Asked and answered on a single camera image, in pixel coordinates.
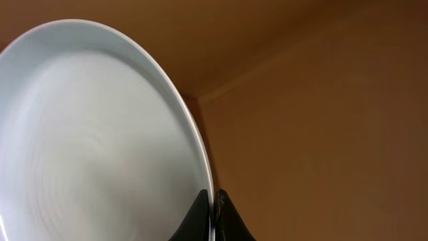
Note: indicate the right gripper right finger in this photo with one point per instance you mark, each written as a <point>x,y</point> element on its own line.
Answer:
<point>229,225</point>

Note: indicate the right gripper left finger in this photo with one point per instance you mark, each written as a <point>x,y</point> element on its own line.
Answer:
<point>195,225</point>

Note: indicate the light blue plate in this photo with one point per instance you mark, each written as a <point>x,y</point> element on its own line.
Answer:
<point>96,141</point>

